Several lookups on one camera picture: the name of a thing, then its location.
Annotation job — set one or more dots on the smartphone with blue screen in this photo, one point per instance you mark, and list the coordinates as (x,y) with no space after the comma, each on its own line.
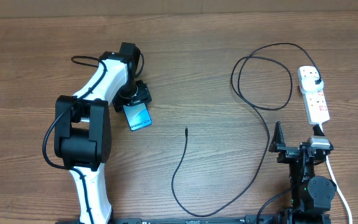
(138,116)

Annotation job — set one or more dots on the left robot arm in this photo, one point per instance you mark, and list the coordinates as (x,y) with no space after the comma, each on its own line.
(82,126)

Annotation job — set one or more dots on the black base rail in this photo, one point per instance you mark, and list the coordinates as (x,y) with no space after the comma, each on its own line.
(248,219)

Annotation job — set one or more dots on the white charger plug adapter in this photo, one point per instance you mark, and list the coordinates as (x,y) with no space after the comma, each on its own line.
(309,85)

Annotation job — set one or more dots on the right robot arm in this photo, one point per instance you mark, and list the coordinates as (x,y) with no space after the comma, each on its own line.
(311,194)

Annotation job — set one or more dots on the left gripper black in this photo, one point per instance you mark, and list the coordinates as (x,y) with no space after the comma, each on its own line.
(144,95)

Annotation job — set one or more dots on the white power strip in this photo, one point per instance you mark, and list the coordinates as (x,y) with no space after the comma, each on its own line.
(315,103)

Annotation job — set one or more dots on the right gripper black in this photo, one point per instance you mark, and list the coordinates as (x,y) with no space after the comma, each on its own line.
(286,152)

